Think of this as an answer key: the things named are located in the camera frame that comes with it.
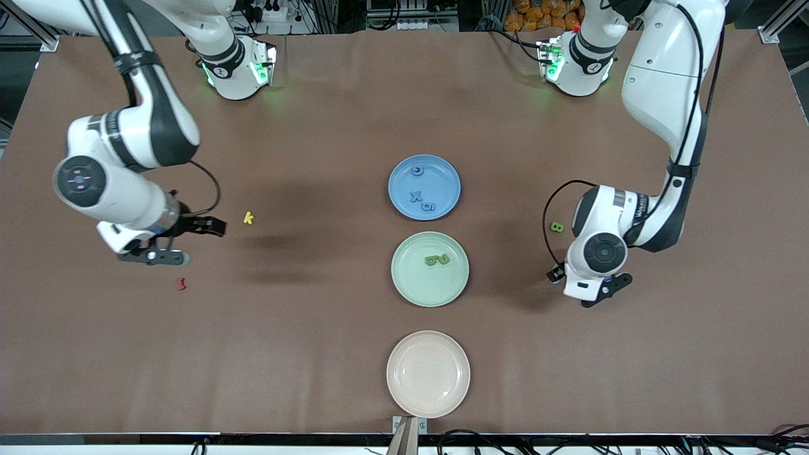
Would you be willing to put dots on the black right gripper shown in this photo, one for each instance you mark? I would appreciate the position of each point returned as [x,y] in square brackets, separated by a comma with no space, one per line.
[188,224]

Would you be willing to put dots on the green foam letter B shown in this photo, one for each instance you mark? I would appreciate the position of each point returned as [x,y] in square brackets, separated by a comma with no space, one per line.
[552,227]

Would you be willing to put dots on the blue foam number six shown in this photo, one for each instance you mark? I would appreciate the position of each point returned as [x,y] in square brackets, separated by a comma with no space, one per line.
[425,207]

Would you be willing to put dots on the blue foam plus sign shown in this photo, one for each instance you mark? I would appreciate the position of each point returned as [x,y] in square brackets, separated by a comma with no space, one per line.
[415,196]

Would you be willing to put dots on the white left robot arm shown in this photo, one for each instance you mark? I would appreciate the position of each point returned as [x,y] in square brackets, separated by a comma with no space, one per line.
[663,76]

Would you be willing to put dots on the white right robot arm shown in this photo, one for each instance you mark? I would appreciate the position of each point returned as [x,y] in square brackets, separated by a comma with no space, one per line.
[114,189]

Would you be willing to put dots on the blue plate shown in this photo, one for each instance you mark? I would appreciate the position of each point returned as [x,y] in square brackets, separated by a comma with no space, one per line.
[445,183]

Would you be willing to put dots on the mint green plate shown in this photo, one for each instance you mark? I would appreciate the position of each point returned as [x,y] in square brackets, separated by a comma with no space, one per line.
[411,284]

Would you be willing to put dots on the brown table cover sheet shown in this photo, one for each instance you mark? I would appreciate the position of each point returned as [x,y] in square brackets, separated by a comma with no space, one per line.
[126,347]

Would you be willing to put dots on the beige plate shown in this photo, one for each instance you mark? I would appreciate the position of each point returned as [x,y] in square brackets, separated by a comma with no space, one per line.
[428,374]

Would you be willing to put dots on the white power strip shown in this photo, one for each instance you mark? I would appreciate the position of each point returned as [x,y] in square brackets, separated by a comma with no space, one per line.
[272,12]

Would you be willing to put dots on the pile of orange items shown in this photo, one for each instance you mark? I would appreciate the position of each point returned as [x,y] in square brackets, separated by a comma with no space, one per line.
[537,12]

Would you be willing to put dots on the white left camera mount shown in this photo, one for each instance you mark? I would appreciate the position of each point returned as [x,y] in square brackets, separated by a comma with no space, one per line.
[584,284]

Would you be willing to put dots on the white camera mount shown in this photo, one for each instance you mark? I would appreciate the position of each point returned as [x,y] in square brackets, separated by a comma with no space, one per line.
[584,284]
[126,237]

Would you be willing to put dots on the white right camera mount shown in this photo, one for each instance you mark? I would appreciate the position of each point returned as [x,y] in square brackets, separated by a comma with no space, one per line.
[126,237]

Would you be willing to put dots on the front camera mount bracket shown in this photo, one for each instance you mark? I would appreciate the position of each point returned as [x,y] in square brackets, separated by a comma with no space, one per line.
[406,436]

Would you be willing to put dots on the aluminium frame profile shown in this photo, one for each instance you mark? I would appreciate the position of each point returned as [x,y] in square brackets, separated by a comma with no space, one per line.
[768,35]
[50,43]

